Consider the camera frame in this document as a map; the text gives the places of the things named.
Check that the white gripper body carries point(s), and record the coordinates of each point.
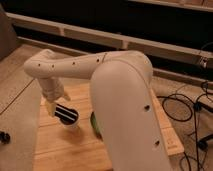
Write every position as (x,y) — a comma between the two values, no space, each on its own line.
(52,89)

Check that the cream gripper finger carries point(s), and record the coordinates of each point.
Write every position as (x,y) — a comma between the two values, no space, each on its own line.
(51,108)
(66,96)

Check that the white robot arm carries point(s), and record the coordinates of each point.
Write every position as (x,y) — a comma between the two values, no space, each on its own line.
(121,100)

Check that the white paper cup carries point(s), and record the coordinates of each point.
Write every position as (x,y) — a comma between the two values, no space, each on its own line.
(69,126)

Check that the green bowl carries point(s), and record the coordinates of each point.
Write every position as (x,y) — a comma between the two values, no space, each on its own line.
(95,126)

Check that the wooden table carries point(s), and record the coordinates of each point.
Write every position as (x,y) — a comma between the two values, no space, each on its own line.
(78,149)

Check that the white horizontal rail frame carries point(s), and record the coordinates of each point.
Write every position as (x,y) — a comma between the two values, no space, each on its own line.
(153,48)

